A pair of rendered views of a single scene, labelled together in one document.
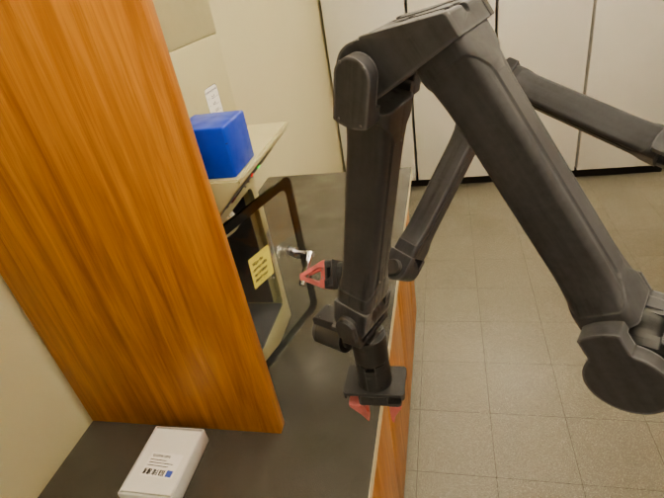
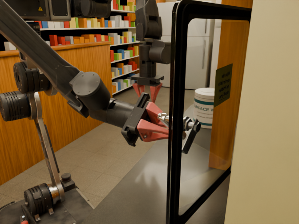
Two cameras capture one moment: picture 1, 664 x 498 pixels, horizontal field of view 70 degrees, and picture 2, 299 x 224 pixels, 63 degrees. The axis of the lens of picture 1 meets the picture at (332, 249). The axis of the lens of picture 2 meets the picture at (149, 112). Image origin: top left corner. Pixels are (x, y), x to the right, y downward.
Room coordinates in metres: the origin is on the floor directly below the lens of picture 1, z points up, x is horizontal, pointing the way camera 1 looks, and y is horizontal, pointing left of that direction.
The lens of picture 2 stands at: (1.41, 0.08, 1.36)
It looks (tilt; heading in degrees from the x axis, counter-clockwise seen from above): 20 degrees down; 187
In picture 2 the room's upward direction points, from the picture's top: straight up
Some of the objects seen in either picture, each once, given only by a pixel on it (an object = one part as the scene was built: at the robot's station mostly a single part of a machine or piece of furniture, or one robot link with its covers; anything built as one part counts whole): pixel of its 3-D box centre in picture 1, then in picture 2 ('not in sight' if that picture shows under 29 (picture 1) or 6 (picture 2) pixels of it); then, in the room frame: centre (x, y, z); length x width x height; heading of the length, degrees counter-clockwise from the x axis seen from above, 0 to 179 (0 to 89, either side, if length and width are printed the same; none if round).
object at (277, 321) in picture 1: (271, 279); (214, 113); (0.94, 0.15, 1.19); 0.30 x 0.01 x 0.40; 147
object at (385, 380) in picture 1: (373, 372); (147, 70); (0.58, -0.03, 1.21); 0.10 x 0.07 x 0.07; 73
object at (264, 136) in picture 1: (246, 171); not in sight; (0.94, 0.15, 1.46); 0.32 x 0.11 x 0.10; 164
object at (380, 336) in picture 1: (366, 343); (148, 52); (0.58, -0.03, 1.27); 0.07 x 0.06 x 0.07; 48
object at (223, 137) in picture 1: (213, 144); not in sight; (0.85, 0.17, 1.56); 0.10 x 0.10 x 0.09; 74
